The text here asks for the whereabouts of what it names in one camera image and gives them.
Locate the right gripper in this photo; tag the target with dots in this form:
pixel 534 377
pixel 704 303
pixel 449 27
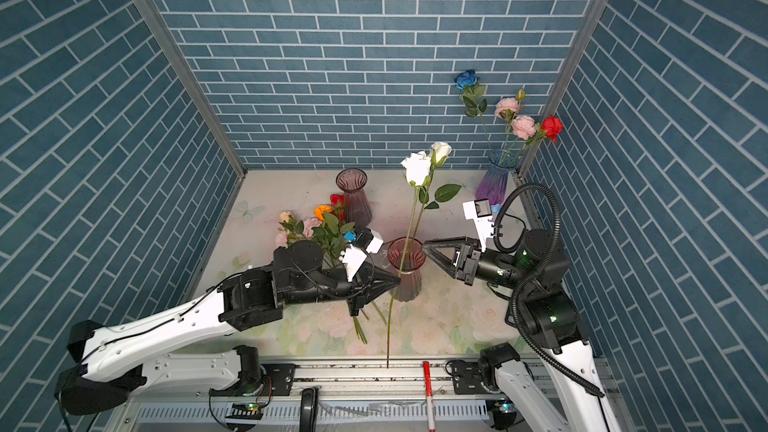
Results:
pixel 464 265

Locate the blue rose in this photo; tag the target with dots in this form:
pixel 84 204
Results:
pixel 473 98

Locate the pink glass vase with ribbon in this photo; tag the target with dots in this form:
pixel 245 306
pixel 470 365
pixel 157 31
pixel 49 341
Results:
pixel 411 280

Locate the pale pink bud spray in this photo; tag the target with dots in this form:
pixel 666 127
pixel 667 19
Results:
pixel 292 229

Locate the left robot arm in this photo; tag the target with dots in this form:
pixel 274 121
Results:
pixel 112 364

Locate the purple blue gradient vase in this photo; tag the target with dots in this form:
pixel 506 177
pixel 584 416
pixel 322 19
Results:
pixel 494 183

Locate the white rose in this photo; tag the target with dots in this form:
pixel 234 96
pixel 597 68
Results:
pixel 417 169
pixel 432 201

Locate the dark purple glass vase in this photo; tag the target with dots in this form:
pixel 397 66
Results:
pixel 351 182

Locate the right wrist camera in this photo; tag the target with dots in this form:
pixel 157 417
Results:
pixel 482 214

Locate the red rose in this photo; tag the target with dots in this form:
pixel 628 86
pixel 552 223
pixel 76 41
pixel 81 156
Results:
pixel 546 131
pixel 337 201

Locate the pink carnation spray stem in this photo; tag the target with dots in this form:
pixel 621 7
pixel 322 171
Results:
pixel 518 127

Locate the red white marker pen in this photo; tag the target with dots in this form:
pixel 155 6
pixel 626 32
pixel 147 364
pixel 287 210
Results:
pixel 430 411

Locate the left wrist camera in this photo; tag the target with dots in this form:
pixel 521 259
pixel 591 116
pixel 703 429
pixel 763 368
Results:
pixel 359 245

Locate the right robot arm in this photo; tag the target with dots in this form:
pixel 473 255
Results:
pixel 547 319

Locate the aluminium mounting rail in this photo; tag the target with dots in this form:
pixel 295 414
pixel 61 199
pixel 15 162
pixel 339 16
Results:
pixel 372 379

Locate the orange rose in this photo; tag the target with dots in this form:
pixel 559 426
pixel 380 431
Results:
pixel 321 210

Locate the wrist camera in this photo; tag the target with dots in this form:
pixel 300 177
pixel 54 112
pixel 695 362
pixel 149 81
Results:
pixel 482 214
pixel 359 245

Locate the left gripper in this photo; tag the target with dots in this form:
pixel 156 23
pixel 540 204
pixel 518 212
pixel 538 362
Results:
pixel 364 288

